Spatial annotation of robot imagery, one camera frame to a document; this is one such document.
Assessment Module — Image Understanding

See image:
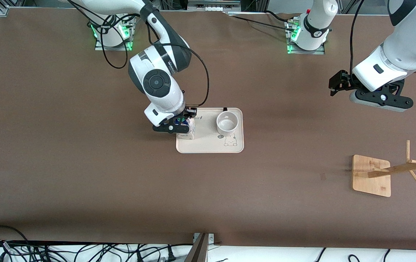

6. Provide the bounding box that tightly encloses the blue white milk carton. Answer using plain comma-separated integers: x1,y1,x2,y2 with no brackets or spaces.
176,116,197,140

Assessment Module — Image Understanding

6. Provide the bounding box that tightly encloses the white smiley face mug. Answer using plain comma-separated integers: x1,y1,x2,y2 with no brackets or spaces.
216,107,239,136

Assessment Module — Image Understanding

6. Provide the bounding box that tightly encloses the wooden cup rack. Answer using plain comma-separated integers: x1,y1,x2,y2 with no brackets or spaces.
352,140,416,198

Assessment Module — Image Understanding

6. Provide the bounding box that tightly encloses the beige rabbit print tray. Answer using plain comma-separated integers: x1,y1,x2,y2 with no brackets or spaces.
176,107,244,154

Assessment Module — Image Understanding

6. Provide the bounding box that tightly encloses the grey power strip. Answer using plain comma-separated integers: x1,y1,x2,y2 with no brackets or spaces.
188,0,241,11

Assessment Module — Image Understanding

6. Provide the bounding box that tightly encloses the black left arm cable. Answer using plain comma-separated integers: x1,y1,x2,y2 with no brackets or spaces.
349,0,365,79

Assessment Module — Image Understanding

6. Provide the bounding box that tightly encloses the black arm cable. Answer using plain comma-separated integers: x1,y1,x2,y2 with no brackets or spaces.
349,0,365,79
66,0,209,108

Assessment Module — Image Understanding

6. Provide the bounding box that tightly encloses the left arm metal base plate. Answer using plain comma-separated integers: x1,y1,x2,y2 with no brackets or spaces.
287,20,325,55

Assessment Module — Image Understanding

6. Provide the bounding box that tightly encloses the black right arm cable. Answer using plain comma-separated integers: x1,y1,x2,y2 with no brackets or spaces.
66,0,209,108

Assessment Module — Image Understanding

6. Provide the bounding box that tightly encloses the black base power cable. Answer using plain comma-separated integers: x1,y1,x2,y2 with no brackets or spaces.
226,10,296,34

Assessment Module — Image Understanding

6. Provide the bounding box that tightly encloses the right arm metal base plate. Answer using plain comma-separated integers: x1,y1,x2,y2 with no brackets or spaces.
95,15,133,51

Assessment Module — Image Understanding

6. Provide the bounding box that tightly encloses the metal frame bracket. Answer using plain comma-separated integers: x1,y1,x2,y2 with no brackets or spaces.
185,233,216,262

